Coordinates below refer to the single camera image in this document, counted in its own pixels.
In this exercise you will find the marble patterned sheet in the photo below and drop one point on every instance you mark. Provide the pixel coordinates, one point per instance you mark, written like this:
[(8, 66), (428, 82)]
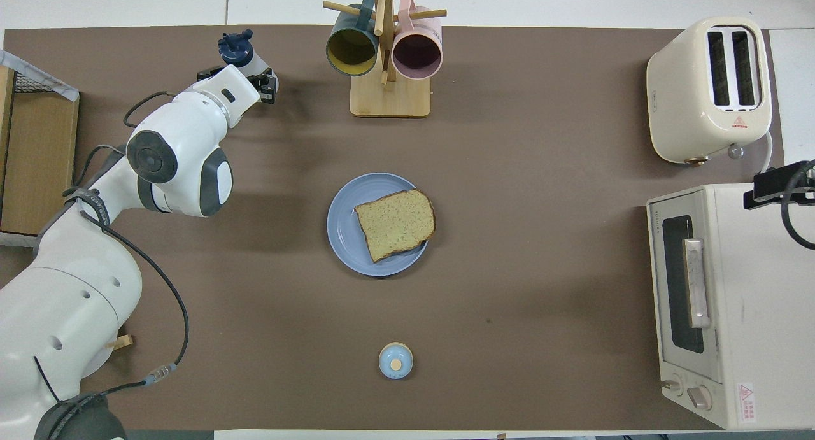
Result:
[(44, 80), (16, 239)]

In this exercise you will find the teal mug with yellow inside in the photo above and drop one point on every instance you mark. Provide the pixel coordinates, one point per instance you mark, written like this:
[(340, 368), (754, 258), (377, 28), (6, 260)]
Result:
[(350, 51)]

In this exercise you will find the blue round plate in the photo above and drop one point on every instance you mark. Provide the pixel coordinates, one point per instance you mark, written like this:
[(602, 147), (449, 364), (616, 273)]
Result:
[(344, 236)]

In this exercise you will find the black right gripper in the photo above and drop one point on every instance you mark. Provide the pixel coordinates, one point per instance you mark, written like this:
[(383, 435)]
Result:
[(770, 185)]

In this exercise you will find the brown table mat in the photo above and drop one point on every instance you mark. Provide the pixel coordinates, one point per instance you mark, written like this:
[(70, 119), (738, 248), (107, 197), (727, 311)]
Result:
[(509, 141)]

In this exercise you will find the wooden mug tree stand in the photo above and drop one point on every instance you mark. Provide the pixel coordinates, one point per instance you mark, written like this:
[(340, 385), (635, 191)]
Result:
[(388, 99)]

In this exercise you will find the cream two-slot toaster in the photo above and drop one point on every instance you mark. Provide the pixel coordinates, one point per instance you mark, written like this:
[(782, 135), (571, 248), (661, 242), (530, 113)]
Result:
[(678, 96)]

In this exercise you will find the pink mug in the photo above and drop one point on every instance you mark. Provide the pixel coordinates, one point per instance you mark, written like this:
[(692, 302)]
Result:
[(417, 55)]

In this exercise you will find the small blue shaker with cork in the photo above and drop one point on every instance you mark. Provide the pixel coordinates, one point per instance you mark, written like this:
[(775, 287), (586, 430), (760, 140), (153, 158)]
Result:
[(395, 361)]

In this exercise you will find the squeeze bottle with navy cap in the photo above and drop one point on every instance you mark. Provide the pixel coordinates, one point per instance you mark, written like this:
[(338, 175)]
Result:
[(237, 45)]

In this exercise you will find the white toaster oven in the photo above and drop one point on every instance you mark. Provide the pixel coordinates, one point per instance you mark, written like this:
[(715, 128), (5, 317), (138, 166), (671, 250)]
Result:
[(764, 312)]

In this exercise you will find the slice of brown bread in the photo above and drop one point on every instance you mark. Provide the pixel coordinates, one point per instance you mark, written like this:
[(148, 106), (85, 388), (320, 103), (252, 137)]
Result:
[(395, 223)]

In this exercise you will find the wooden dish rack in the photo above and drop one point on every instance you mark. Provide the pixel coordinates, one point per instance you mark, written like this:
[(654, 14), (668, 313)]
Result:
[(124, 342)]

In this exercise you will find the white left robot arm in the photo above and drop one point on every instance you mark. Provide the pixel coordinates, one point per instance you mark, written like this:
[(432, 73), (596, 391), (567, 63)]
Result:
[(178, 153)]

